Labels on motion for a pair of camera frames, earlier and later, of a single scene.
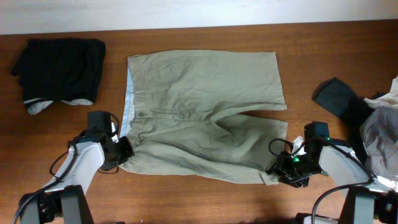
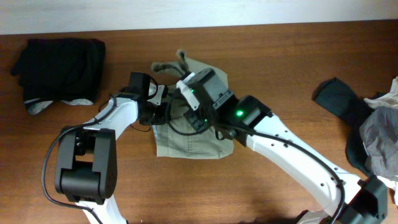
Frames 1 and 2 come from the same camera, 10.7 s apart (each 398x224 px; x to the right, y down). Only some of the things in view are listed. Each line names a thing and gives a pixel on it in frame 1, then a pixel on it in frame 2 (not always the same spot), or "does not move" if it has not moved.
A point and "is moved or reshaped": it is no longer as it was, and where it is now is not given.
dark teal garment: x=349 y=107 does not move
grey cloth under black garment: x=38 y=107 does not move
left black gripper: x=125 y=149 to x=152 y=115
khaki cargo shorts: x=171 y=104 is moved or reshaped
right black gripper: x=286 y=173 to x=195 y=119
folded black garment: x=56 y=69 does not move
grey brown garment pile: x=379 y=135 does not move
